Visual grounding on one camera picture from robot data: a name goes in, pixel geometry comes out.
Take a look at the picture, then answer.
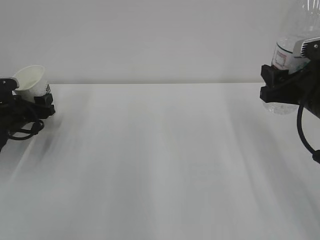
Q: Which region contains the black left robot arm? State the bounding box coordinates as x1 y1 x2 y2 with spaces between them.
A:
0 78 56 148

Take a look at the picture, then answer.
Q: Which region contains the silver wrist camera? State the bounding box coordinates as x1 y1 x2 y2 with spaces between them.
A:
0 77 20 90
293 37 320 60

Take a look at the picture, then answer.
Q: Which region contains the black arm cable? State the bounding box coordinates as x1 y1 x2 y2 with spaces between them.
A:
296 97 320 165
6 102 45 141

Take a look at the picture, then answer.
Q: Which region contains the white paper cup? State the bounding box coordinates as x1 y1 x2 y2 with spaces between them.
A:
13 65 51 103

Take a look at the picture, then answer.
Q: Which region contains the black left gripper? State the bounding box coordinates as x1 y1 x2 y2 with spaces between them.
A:
0 86 56 125

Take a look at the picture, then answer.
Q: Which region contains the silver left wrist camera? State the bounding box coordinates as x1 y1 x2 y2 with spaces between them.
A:
0 77 20 90

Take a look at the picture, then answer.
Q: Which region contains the Nongfu Spring water bottle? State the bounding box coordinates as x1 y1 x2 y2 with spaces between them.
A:
262 0 320 116

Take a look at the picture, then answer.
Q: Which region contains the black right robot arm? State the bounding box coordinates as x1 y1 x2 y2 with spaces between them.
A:
259 37 320 117

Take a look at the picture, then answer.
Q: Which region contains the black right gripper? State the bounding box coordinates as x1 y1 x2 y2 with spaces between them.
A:
259 42 320 105

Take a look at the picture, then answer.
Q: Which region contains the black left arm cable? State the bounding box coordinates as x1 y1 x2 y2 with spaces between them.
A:
6 102 45 141

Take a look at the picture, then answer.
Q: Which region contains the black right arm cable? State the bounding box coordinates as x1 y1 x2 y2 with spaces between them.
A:
296 97 320 165

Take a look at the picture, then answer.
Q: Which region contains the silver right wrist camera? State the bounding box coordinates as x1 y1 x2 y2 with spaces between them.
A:
293 37 320 60

